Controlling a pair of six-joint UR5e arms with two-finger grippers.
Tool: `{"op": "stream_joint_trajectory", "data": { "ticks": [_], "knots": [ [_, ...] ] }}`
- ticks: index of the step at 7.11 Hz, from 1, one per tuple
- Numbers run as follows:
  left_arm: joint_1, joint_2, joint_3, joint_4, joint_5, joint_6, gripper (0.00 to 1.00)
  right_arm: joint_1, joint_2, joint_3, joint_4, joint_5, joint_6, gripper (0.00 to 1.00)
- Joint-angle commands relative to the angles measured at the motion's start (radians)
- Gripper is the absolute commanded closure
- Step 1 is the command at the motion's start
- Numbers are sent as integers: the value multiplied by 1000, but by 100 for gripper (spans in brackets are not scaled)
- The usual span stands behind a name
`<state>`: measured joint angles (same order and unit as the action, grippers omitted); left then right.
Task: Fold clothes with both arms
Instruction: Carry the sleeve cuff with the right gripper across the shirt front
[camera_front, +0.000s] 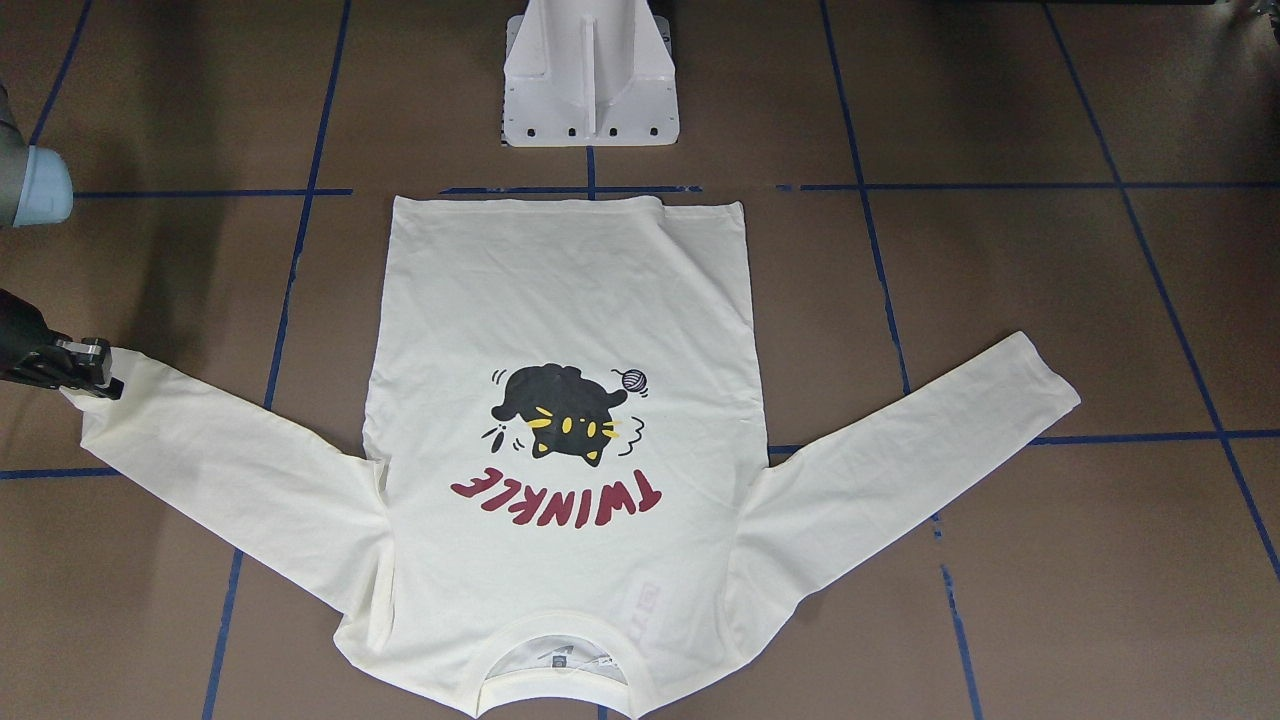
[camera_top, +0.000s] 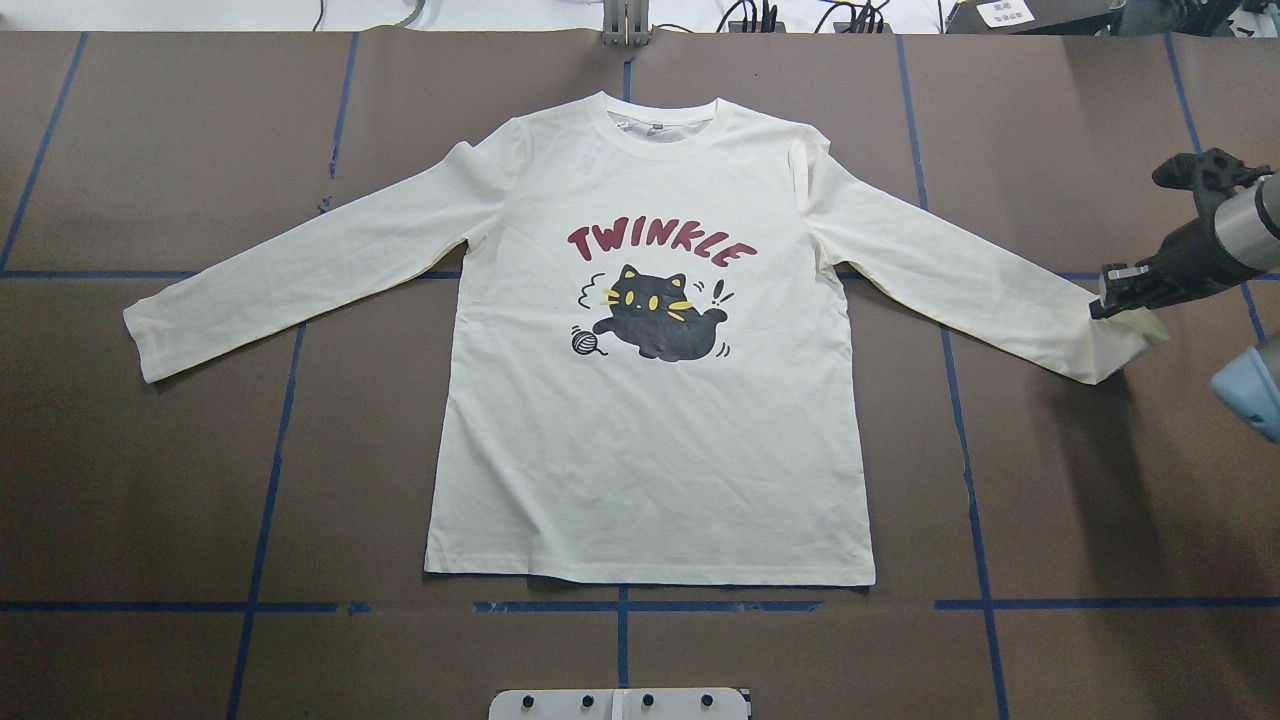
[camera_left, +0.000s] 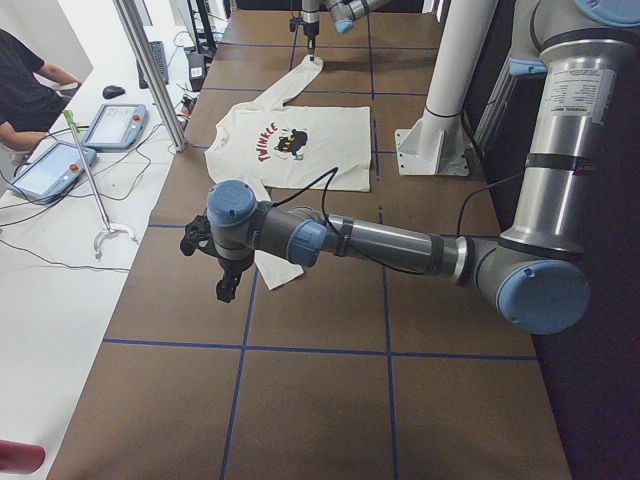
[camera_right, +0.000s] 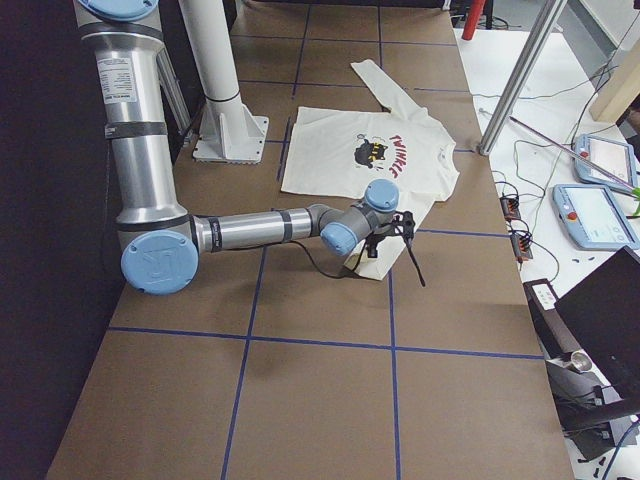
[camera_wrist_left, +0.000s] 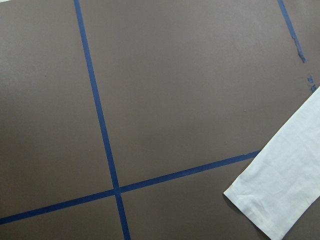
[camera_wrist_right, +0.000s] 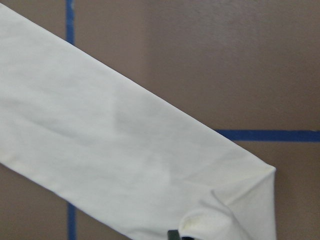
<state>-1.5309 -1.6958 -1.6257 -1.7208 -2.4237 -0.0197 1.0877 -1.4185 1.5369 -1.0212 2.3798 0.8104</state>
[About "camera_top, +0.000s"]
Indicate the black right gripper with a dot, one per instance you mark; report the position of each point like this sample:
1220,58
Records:
1187,252

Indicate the cream long-sleeve cat shirt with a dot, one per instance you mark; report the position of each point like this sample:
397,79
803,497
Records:
651,369

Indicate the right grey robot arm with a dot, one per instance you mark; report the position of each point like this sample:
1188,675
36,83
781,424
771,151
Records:
1231,242

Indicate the black box with label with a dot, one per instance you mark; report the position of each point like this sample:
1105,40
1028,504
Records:
1055,18

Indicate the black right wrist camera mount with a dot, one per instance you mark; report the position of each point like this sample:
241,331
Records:
1211,171

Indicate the grey aluminium frame post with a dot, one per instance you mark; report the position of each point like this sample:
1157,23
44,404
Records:
626,23

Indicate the white camera post base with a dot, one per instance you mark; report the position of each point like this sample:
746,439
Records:
624,703

